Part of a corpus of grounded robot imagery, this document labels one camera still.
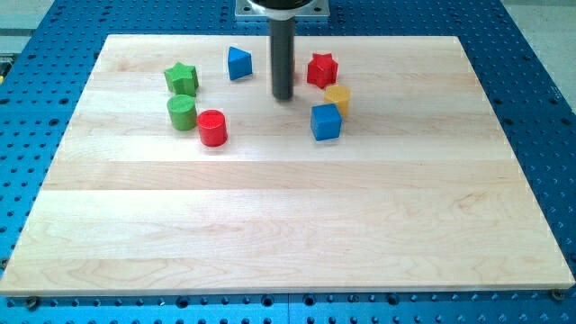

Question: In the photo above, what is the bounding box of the blue cube block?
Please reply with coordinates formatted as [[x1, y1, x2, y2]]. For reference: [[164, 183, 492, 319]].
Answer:
[[310, 103, 342, 141]]

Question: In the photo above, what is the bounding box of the yellow hexagonal block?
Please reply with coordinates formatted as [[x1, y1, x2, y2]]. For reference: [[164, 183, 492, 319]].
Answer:
[[324, 84, 351, 118]]

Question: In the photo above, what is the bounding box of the red cylinder block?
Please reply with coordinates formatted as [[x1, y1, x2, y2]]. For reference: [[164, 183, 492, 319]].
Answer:
[[196, 110, 228, 147]]

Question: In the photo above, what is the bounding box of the light wooden board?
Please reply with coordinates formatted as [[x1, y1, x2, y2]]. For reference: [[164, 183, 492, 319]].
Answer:
[[1, 34, 574, 296]]

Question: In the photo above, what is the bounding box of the red star block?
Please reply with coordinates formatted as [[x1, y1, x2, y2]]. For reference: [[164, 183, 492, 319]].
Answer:
[[307, 53, 338, 89]]

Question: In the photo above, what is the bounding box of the blue triangular prism block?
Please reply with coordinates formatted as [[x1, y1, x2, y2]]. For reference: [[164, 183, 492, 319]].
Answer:
[[227, 47, 253, 80]]

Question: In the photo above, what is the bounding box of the green cylinder block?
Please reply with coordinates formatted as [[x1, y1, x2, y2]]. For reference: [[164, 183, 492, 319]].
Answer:
[[166, 94, 197, 131]]

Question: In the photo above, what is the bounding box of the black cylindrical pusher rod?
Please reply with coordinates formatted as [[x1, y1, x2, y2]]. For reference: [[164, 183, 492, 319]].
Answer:
[[269, 18, 295, 101]]

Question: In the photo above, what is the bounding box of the green star block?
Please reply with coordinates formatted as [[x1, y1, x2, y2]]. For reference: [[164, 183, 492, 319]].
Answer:
[[164, 62, 199, 97]]

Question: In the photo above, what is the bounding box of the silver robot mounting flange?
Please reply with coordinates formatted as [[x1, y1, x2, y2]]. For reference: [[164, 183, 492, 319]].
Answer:
[[234, 0, 330, 22]]

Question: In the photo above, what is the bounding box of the blue perforated metal base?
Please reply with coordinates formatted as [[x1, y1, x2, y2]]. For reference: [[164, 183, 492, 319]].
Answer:
[[1, 1, 575, 323]]

